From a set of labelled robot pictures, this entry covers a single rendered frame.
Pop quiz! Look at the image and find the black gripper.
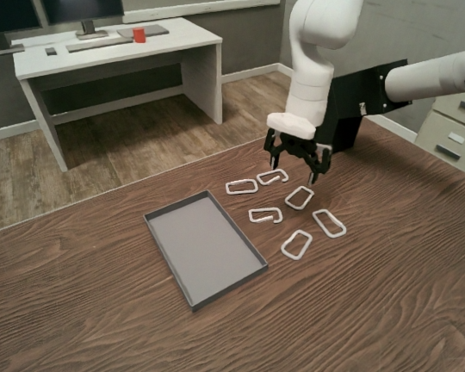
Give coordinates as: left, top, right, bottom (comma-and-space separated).
263, 124, 333, 186

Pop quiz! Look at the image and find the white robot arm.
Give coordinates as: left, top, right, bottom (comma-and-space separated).
267, 0, 465, 140

